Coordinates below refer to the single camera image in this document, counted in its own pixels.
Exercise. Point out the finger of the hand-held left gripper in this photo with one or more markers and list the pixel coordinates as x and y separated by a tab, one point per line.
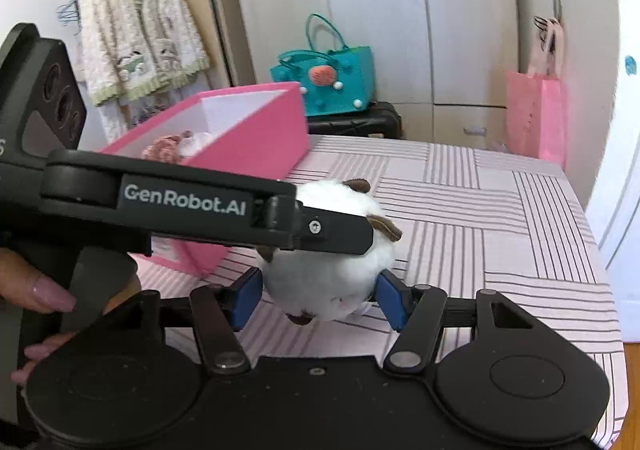
330	232

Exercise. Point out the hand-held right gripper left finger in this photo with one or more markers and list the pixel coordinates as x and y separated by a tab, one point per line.
247	297

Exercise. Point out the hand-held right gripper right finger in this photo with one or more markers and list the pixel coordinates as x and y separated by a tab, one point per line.
390	300

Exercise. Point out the white round plush toy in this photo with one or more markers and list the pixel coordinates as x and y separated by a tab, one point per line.
325	285

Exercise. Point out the pink floral cloth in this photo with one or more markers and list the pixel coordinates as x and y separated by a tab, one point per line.
162	149

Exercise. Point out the pink cardboard box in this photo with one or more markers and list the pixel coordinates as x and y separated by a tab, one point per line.
260	135

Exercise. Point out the person's left hand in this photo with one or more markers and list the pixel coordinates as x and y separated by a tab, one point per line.
45	295

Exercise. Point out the white hanging garment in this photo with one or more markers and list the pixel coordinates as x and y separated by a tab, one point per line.
130	115

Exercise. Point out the black suitcase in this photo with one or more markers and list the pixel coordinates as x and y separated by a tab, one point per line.
370	122

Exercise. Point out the striped pink tablecloth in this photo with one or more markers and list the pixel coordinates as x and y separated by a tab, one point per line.
500	255

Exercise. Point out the teal tote bag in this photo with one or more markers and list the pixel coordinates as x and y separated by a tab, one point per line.
340	90

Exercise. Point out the white green knit cardigan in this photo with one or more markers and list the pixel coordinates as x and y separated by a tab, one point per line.
140	30

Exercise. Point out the blue clothes hanger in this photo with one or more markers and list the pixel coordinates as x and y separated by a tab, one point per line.
69	12

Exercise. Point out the beige three-door wardrobe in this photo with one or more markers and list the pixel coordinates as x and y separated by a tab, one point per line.
375	20

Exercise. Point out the brown tall cabinet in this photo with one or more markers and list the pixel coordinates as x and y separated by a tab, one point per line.
215	5

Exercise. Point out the pink tote bag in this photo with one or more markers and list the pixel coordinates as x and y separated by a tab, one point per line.
537	120

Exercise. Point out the white door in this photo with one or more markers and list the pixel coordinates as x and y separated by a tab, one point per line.
620	180

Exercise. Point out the blue round sticker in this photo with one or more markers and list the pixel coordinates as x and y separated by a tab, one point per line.
630	65

